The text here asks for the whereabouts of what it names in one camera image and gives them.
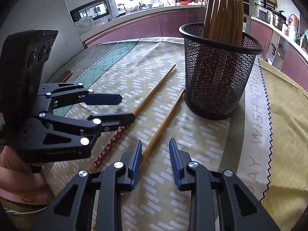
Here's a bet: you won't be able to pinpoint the pink kitchen counter cabinets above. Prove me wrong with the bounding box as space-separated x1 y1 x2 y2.
83 5 308 85

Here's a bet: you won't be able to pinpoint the brown phone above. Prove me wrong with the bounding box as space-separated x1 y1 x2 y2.
60 70 73 83

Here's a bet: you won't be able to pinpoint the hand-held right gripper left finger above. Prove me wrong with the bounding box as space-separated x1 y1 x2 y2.
30 140 143 231

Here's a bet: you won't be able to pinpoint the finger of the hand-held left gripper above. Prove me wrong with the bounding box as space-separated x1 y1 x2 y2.
38 83 122 112
36 112 136 163

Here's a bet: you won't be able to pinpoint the steel pot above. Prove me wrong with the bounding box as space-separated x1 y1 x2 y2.
272 14 287 30

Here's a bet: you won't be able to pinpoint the white canister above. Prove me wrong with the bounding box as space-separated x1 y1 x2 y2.
287 25 297 40

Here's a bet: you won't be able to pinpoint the grey refrigerator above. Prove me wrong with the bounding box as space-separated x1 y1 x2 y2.
5 0 86 82

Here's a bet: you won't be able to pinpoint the person's left forearm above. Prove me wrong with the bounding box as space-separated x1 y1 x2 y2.
0 147 55 207

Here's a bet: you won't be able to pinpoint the black mesh utensil holder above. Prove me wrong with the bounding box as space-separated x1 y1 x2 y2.
179 22 263 121

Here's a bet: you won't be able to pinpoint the black built-in oven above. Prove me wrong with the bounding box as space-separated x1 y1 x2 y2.
242 0 253 38

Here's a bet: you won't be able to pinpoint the clear plastic bag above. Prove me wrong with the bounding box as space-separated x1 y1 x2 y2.
73 16 106 35

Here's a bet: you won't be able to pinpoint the pink kitchen appliance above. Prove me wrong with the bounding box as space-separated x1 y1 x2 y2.
289 14 300 28

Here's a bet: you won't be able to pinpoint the beige patterned tablecloth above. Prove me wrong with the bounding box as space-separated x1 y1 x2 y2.
42 37 273 231

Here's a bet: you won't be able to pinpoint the wooden chopstick red floral end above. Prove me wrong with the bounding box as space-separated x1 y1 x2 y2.
120 89 186 196
89 64 177 173

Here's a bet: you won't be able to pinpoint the metal bread box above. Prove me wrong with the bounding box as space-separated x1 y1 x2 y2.
254 7 271 23

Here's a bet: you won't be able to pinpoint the olive yellow cloth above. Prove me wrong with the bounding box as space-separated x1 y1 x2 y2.
259 59 308 231

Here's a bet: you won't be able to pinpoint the white microwave oven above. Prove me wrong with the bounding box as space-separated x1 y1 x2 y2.
70 0 119 24

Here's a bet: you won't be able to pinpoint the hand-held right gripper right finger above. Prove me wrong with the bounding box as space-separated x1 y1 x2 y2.
168 138 281 231

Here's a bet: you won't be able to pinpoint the bunch of wooden chopsticks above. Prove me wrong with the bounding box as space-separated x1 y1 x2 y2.
192 0 244 109

